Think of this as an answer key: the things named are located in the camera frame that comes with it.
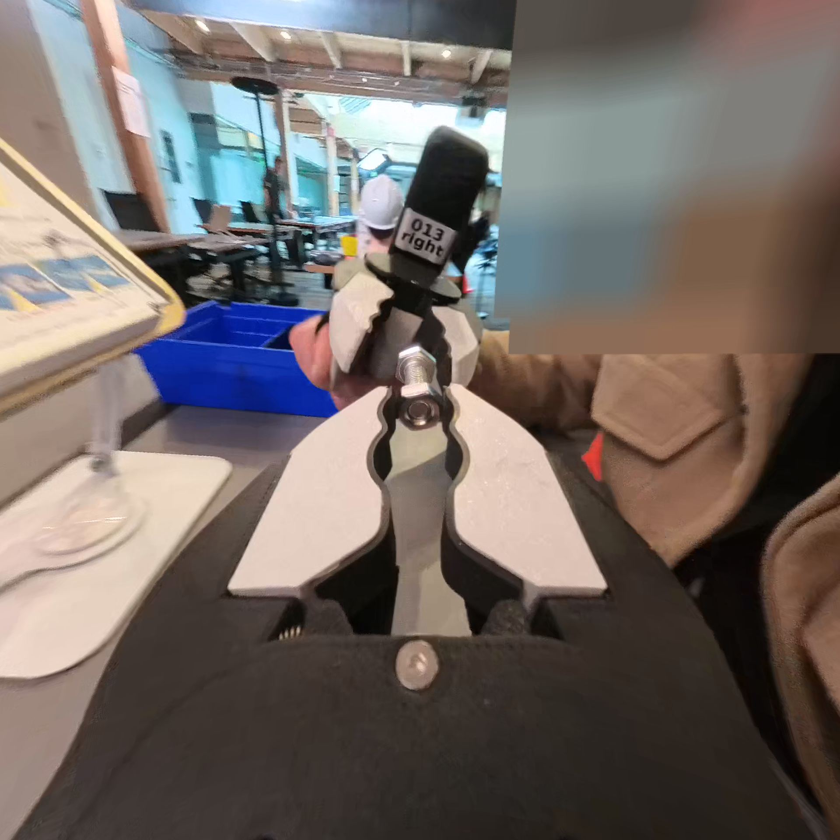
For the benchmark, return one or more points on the white acrylic sheet holder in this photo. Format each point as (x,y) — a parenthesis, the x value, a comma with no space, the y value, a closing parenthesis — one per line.
(65,354)

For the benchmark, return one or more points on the wood top office desk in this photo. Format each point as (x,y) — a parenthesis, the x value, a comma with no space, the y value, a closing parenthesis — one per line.
(164,239)

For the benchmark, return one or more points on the white paper notice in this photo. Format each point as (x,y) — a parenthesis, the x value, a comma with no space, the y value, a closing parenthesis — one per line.
(131,102)

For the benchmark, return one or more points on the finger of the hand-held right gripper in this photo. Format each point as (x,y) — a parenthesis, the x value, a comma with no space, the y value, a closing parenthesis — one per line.
(351,321)
(464,348)

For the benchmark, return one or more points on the pink mannequin bust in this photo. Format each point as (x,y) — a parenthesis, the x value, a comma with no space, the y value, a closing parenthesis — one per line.
(377,243)

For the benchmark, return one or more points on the ceiling projector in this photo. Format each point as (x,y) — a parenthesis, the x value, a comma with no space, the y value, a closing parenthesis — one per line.
(474,105)

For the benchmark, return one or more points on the person's right forearm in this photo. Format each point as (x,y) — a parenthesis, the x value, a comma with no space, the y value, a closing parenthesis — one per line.
(538,387)

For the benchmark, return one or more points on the person's black garment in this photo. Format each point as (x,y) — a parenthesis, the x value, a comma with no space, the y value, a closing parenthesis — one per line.
(787,459)

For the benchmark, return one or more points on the white hard hat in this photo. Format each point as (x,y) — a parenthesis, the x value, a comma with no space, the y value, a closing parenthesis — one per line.
(380,200)

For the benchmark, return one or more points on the black floor pole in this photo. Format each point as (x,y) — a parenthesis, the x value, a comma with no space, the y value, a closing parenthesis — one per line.
(262,131)

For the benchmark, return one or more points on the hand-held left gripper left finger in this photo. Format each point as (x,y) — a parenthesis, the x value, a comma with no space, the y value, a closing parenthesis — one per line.
(315,512)

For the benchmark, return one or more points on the yellow container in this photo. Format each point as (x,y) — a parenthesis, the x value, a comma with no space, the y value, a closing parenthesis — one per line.
(349,247)

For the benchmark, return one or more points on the grey desk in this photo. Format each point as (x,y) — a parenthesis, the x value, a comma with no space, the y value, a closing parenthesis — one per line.
(216,426)

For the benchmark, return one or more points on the printed instruction sheet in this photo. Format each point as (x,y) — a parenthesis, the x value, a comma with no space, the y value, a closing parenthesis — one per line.
(39,262)

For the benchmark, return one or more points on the person's right hand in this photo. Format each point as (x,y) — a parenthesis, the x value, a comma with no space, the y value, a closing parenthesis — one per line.
(312,358)

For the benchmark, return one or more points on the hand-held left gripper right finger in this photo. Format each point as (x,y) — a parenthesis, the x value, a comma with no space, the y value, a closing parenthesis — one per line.
(518,512)

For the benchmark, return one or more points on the blue plastic bin with divider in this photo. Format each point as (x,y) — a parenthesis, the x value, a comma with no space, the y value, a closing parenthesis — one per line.
(216,380)

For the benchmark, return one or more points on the black office chair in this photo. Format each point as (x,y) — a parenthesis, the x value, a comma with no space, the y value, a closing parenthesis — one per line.
(479,236)
(131,210)

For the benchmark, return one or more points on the black bin divider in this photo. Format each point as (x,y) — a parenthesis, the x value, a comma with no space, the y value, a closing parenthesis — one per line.
(279,341)

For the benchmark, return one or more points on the person's tan coat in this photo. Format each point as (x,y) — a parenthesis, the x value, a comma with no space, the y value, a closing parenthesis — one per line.
(669,459)

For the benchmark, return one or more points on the steel hex bolt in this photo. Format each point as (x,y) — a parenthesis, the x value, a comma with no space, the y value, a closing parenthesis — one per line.
(417,377)

